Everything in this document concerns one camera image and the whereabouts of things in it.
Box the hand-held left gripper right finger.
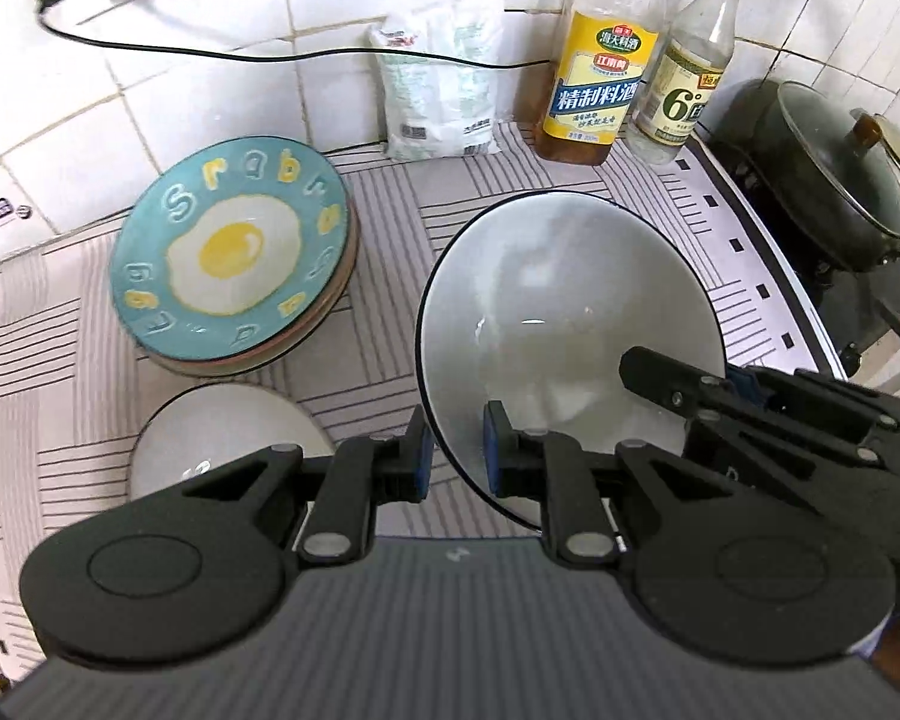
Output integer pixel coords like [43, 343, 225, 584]
[482, 400, 711, 571]

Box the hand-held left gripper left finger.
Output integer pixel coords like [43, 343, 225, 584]
[184, 405, 432, 567]

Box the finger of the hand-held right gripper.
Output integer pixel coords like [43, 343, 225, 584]
[619, 347, 900, 500]
[726, 364, 900, 466]

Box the large white bowl black rim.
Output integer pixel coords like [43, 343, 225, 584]
[415, 192, 728, 530]

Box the white rabbit carrot plate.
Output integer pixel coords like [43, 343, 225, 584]
[146, 199, 361, 381]

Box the teal fried egg plate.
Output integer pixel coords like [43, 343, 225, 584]
[110, 135, 352, 357]

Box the black gas stove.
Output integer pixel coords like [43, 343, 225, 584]
[709, 79, 900, 395]

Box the small white bowl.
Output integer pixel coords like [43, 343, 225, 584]
[127, 382, 335, 500]

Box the striped table mat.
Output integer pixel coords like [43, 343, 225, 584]
[0, 120, 850, 680]

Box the dark pot glass lid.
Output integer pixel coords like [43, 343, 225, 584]
[733, 79, 900, 272]

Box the clear bottle yellow cap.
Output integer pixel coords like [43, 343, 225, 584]
[624, 0, 756, 164]

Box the brown liquid bottle yellow label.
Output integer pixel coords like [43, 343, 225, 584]
[514, 0, 667, 166]

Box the white plastic bag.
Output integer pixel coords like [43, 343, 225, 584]
[367, 0, 507, 162]

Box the black power cable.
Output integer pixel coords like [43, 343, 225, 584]
[36, 4, 571, 72]

